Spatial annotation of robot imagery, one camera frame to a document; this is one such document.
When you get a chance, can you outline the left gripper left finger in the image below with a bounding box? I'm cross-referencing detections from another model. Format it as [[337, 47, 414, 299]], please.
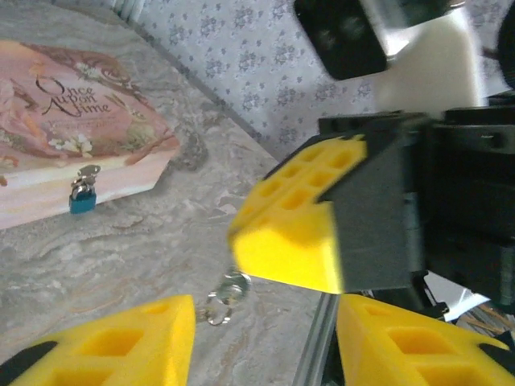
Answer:
[[0, 294, 197, 386]]

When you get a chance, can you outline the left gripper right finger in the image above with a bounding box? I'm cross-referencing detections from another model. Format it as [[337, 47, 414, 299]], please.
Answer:
[[336, 292, 515, 386]]

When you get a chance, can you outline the small silver key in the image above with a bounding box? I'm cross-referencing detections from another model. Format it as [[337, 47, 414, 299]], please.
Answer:
[[216, 268, 253, 307]]

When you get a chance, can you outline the silver key ring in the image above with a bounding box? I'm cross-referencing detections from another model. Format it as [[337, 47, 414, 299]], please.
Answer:
[[205, 303, 233, 327]]

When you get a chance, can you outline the small blue padlock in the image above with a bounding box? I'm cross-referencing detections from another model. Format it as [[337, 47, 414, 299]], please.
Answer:
[[68, 176, 99, 215]]

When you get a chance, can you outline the pink book-shaped box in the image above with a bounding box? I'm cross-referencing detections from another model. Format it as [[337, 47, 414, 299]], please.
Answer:
[[0, 39, 180, 231]]

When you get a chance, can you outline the silver box latch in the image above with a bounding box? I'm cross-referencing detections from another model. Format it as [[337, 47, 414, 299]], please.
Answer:
[[77, 163, 102, 183]]

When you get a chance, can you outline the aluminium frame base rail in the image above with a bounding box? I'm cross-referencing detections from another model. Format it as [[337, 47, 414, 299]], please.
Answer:
[[292, 292, 343, 386]]

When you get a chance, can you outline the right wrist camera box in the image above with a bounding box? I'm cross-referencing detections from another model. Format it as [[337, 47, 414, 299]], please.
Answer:
[[293, 0, 486, 120]]

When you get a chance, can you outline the aluminium frame upright post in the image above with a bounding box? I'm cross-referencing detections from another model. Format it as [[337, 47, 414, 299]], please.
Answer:
[[110, 0, 144, 23]]

